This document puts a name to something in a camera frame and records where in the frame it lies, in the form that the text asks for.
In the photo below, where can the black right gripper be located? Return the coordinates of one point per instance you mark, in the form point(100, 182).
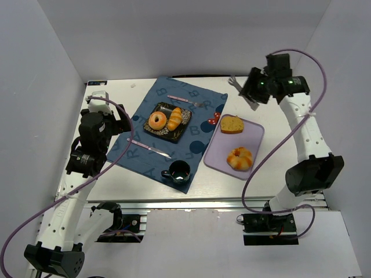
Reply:
point(250, 88)

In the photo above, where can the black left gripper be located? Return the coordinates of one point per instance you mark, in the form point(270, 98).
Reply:
point(121, 121)

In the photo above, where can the pink glazed bagel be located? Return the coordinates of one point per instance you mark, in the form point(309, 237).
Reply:
point(157, 120)

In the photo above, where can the striped long bread roll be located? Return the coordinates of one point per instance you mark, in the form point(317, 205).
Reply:
point(175, 119)

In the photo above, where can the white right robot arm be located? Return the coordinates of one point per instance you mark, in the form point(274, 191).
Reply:
point(317, 167)

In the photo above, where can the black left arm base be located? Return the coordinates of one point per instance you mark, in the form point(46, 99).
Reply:
point(125, 228)

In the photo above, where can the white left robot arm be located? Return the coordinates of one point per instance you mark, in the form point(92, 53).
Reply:
point(61, 248)

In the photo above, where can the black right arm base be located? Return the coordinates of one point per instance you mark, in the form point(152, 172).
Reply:
point(268, 230)

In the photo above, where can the brown bread slice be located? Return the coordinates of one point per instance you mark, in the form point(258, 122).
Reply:
point(231, 125)

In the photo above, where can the blue letter placemat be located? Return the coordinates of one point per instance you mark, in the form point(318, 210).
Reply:
point(189, 148)

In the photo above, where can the dark glossy cup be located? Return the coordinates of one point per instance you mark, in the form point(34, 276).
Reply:
point(178, 172)

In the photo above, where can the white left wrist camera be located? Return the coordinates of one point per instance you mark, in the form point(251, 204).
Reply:
point(99, 105)

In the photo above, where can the pink handled knife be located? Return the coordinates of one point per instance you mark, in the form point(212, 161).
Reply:
point(153, 149)

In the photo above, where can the pink handled fork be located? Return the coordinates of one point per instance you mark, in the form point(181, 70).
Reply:
point(186, 101)

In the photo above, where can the orange twisted ring bread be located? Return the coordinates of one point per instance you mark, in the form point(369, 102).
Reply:
point(240, 159)

